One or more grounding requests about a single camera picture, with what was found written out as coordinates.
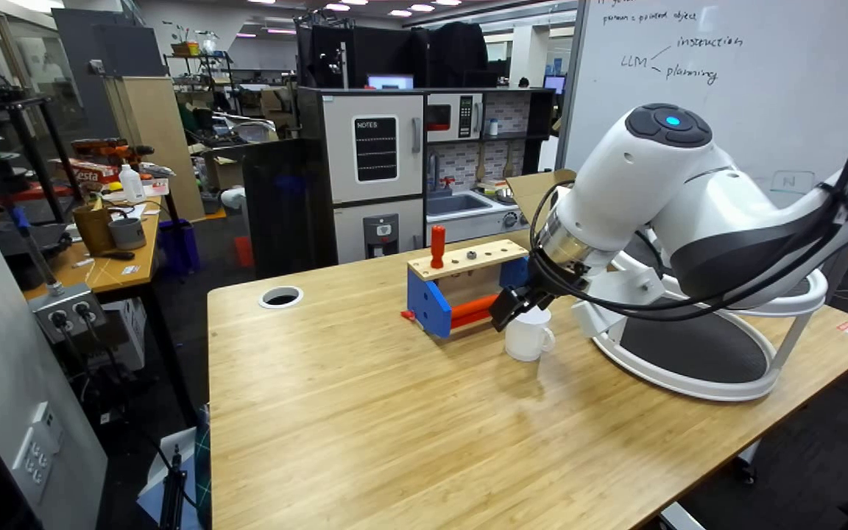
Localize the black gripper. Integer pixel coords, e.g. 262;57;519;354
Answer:
488;247;584;335

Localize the white ceramic mug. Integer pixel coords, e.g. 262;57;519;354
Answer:
502;304;559;365

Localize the white two-tier round stand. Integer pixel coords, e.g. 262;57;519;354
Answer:
569;246;831;406

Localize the orange wooden cylinder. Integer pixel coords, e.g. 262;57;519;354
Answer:
449;290;507;334

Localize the blue wooden toy workbench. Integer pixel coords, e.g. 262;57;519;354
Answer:
401;235;544;344

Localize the red wooden peg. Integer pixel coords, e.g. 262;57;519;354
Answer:
428;225;449;271

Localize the open cardboard box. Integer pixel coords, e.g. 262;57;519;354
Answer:
503;169;584;238

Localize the white toy kitchen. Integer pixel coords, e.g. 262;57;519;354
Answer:
316;85;558;265

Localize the black cabinet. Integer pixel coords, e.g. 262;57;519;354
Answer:
240;135;338;274

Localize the computer monitor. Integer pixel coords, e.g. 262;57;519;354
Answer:
365;70;419;95

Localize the blue bin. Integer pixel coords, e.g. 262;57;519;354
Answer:
157;216;204;281

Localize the beige wooden board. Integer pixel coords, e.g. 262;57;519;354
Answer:
103;73;210;225

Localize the white plastic bottle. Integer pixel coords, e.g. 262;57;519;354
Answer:
114;160;147;207

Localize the wooden side desk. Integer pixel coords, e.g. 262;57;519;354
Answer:
20;194;169;306

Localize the small brown cardboard box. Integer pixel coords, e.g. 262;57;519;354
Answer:
72;198;147;259

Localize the grey power socket box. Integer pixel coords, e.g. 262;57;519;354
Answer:
29;282;110;349

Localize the grey flat partition panel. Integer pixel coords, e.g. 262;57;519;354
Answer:
0;166;111;530

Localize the black metal rack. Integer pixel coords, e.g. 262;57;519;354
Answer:
0;57;89;262

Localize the round table cable grommet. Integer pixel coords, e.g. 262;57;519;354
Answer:
257;282;307;313

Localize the white wall outlet plate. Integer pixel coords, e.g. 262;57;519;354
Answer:
8;397;64;511

